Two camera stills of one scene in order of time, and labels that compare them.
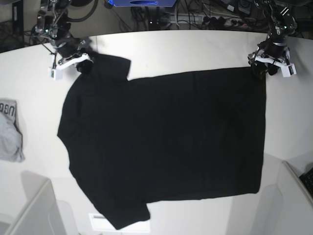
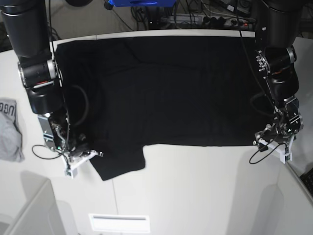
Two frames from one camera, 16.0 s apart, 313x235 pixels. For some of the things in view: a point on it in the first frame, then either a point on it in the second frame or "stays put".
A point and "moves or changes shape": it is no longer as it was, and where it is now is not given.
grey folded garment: [11, 148] stays put
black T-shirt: [130, 143] moves or changes shape
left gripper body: [69, 51] → [70, 146]
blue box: [142, 3] stays put
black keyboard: [307, 178] stays put
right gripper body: [271, 52] → [280, 134]
